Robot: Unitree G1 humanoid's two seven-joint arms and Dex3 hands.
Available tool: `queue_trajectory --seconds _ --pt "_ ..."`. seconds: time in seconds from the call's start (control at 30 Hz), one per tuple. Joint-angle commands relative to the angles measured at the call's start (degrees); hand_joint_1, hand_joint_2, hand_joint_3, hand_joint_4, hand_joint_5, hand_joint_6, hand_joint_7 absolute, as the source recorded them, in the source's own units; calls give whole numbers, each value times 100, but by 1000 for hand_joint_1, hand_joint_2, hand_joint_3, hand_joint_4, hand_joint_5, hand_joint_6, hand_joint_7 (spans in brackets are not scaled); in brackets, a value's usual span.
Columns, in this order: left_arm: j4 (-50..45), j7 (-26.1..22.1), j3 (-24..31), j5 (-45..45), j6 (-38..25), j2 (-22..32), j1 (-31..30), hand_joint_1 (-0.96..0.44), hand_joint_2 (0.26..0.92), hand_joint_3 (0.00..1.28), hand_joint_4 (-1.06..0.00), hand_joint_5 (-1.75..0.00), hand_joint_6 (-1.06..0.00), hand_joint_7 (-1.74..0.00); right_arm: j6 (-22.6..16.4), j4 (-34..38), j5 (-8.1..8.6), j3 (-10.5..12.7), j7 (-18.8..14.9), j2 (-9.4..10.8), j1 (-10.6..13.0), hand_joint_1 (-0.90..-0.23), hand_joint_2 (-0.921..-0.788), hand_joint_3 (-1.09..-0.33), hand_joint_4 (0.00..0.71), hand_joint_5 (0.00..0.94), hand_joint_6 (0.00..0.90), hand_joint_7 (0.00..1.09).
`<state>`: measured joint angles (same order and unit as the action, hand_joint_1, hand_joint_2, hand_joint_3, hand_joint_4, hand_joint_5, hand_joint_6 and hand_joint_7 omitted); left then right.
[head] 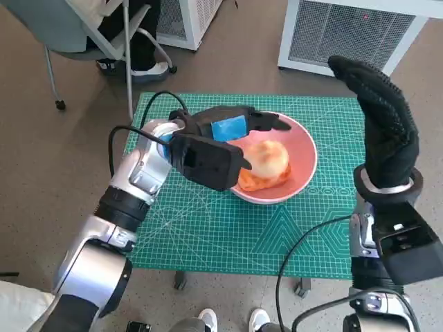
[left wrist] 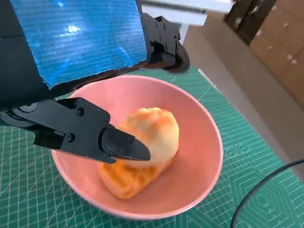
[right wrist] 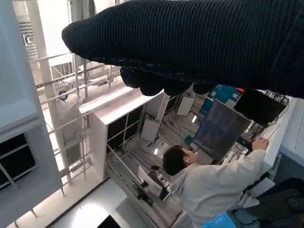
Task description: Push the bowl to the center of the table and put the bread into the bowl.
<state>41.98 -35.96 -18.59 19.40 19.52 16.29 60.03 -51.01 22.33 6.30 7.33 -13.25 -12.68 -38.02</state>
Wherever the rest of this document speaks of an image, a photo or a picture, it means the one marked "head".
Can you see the person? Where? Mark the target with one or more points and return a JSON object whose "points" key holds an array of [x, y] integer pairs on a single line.
{"points": [[145, 34]]}

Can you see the green cutting mat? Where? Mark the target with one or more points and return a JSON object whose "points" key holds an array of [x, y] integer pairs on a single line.
{"points": [[207, 228]]}

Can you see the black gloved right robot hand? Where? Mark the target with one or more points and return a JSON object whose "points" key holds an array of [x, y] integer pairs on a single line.
{"points": [[391, 145]]}

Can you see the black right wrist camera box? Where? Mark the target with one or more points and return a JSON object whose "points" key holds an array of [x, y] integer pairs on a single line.
{"points": [[412, 256]]}

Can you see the table caster wheel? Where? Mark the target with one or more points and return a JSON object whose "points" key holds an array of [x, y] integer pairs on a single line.
{"points": [[180, 281], [302, 287]]}

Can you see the round toy bread bun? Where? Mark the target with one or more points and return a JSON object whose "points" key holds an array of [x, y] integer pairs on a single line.
{"points": [[266, 159]]}

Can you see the white cloth bundle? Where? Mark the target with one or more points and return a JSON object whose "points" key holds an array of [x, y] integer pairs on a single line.
{"points": [[24, 307]]}

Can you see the large white mesh cabinet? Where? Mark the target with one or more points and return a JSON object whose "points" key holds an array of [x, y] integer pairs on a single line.
{"points": [[346, 34]]}

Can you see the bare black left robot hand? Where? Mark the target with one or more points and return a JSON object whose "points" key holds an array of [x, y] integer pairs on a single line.
{"points": [[228, 124]]}

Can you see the small black device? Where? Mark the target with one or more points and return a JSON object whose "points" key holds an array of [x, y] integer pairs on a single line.
{"points": [[138, 326]]}

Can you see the white shoe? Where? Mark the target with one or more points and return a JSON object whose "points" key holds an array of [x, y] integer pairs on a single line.
{"points": [[207, 320], [259, 320]]}

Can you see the grey office chair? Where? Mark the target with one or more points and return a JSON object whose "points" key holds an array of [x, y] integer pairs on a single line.
{"points": [[52, 27]]}

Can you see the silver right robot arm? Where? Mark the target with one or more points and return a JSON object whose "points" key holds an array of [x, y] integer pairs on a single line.
{"points": [[363, 235]]}

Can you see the pink bowl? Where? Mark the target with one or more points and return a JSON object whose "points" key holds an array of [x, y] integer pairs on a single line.
{"points": [[297, 166]]}

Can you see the small white mesh cabinet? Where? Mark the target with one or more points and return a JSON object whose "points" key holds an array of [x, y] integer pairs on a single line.
{"points": [[194, 20]]}

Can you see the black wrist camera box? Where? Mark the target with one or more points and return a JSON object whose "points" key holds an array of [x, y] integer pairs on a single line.
{"points": [[412, 256], [207, 166]]}

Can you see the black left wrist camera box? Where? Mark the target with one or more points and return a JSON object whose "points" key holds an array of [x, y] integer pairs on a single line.
{"points": [[207, 166]]}

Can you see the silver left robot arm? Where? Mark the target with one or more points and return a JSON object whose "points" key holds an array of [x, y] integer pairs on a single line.
{"points": [[145, 166]]}

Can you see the long striped toy bread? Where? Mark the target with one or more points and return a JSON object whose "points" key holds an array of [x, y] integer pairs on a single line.
{"points": [[256, 185]]}

